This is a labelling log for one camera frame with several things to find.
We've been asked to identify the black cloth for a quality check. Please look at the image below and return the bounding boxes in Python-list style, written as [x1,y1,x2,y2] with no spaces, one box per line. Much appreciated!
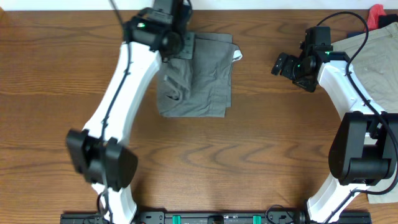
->
[378,14,398,29]

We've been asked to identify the beige khaki shorts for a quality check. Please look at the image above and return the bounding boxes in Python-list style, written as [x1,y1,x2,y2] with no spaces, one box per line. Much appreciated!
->
[332,22,397,203]

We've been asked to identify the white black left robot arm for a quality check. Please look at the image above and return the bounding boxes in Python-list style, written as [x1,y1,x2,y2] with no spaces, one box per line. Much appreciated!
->
[60,0,194,223]

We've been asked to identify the grey shorts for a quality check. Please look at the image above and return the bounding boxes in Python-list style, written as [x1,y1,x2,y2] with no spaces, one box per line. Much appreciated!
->
[157,33,243,118]

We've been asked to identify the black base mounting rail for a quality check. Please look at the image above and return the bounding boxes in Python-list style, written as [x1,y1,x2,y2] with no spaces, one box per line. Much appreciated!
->
[60,210,373,224]

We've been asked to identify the red cloth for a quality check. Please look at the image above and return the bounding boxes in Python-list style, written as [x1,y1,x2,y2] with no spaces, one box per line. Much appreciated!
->
[367,4,386,30]

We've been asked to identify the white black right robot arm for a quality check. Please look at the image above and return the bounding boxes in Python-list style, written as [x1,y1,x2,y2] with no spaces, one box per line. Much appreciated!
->
[272,26,397,223]

